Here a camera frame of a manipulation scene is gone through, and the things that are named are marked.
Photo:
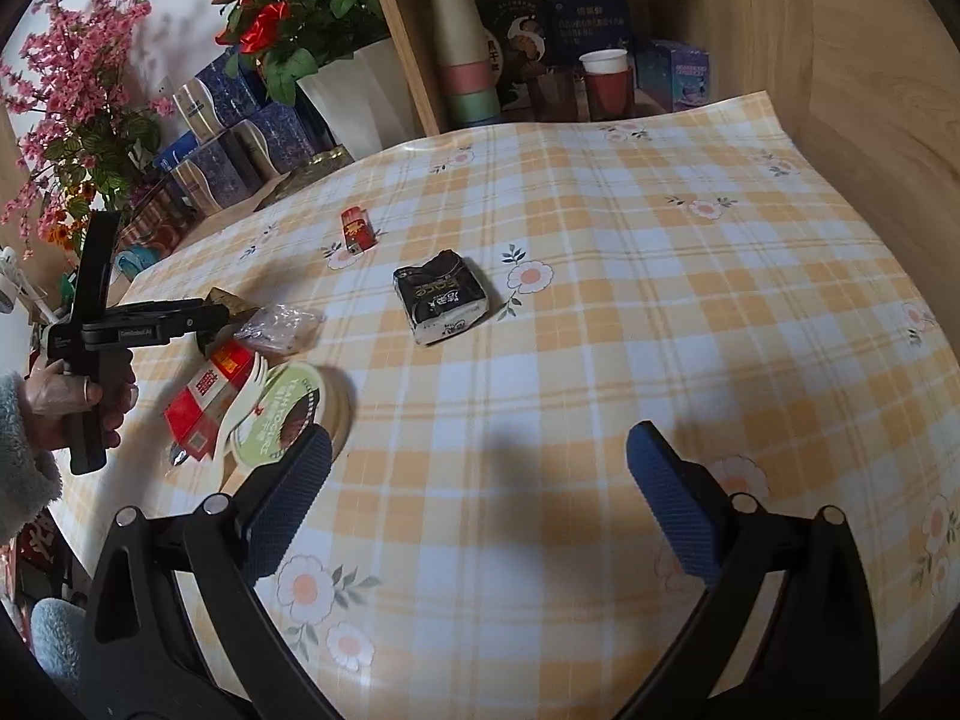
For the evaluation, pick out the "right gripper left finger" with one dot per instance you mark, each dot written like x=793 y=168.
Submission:
x=275 y=499

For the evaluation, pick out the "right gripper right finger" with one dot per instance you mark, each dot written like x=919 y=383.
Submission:
x=684 y=498

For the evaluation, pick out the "red white cigarette box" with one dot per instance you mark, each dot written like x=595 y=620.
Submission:
x=195 y=413

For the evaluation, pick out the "green noodle cup lid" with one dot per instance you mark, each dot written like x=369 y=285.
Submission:
x=296 y=395

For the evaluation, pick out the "clear plastic wrapper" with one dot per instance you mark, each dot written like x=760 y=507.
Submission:
x=280 y=330

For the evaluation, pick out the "black snack packet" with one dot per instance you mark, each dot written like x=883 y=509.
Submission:
x=441 y=297

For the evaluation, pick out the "person left hand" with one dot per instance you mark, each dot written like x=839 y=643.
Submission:
x=48 y=395

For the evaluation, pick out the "pink blossom branch arrangement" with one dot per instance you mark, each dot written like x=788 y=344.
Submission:
x=89 y=143

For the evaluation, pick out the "small red lighter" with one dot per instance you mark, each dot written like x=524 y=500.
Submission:
x=358 y=232

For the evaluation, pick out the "yellow plaid tablecloth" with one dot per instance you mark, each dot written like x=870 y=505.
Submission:
x=480 y=549

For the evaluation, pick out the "white flower pot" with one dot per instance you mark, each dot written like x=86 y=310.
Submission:
x=365 y=100

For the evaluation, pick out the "red rose bouquet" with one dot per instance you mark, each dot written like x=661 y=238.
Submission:
x=287 y=40

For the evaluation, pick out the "red paper cup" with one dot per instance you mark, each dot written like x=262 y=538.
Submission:
x=609 y=84

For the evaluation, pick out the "stacked pastel paper cups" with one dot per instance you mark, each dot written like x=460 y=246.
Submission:
x=464 y=62

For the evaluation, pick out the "wooden shelf unit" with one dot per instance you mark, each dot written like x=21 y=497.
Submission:
x=562 y=22

